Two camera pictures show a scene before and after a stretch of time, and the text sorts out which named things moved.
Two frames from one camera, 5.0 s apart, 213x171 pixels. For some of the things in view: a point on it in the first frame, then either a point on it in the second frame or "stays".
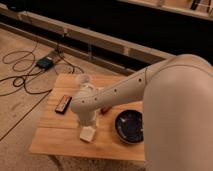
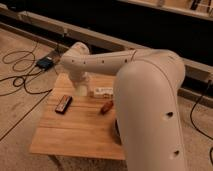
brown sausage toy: (105, 109) stays
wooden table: (58, 128) stays
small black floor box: (45, 63) stays
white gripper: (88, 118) -> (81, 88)
